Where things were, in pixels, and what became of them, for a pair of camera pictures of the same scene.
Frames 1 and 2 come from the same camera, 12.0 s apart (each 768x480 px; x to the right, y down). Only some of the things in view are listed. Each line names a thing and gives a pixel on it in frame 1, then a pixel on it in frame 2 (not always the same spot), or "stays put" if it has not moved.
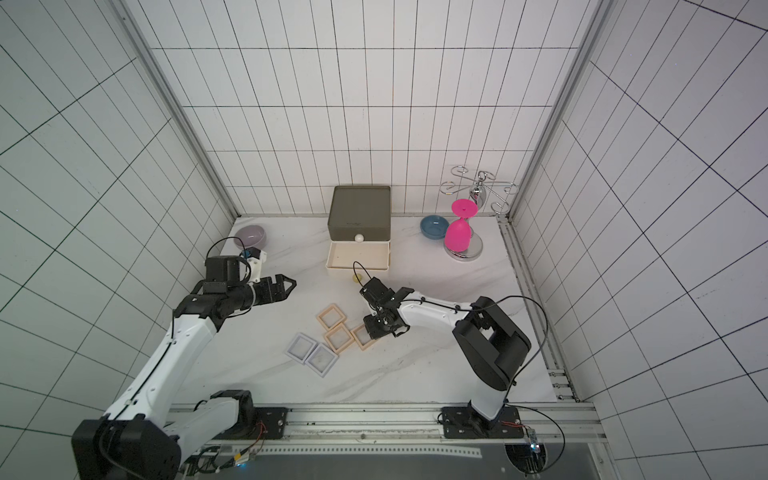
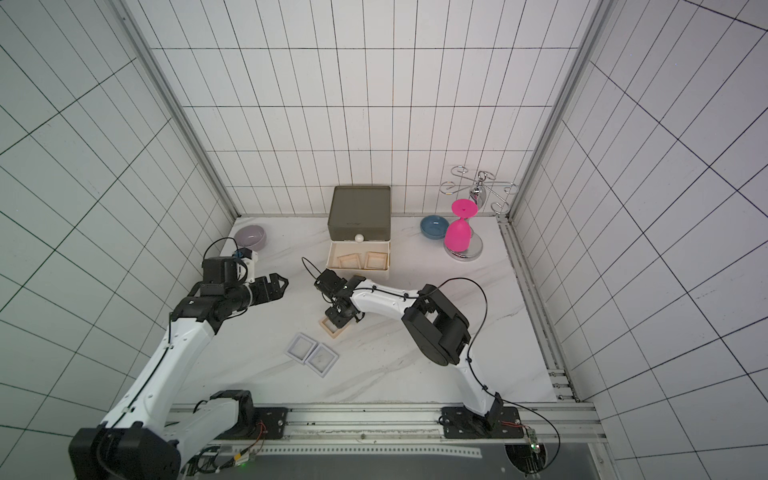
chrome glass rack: x=479 y=193 stays put
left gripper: x=268 y=295 stays put
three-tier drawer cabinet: x=359 y=228 stays put
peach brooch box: x=364 y=345 to x=376 y=261
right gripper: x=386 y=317 to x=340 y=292
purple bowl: x=252 y=236 stays put
